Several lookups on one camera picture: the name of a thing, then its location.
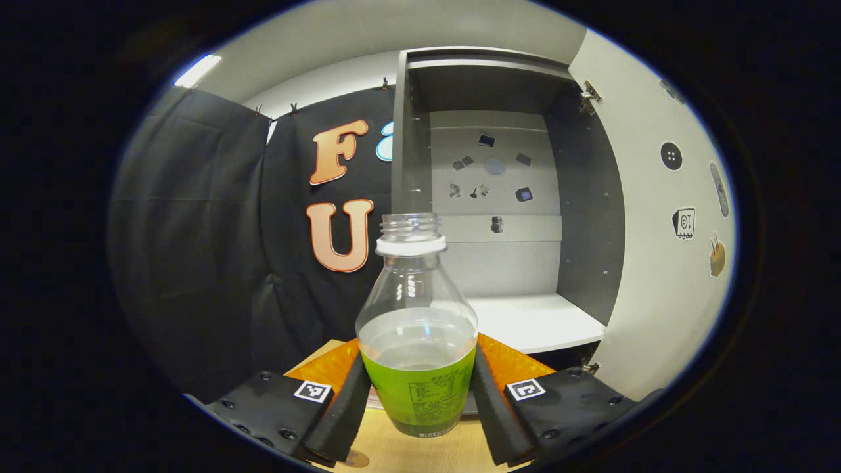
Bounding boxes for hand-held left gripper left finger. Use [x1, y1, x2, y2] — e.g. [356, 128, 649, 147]
[207, 338, 372, 467]

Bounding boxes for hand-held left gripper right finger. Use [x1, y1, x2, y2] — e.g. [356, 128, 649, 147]
[472, 333, 638, 467]

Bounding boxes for green label plastic bottle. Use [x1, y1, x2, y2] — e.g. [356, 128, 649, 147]
[355, 212, 479, 439]

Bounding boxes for grey cabinet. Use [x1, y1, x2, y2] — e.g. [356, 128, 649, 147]
[391, 46, 625, 369]

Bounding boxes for white cabinet shelf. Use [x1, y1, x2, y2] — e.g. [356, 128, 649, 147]
[466, 292, 606, 355]

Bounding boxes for black backdrop cloth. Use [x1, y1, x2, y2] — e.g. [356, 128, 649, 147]
[108, 85, 401, 401]

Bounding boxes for narrow ceiling light panel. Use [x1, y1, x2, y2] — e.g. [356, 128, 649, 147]
[174, 54, 223, 89]

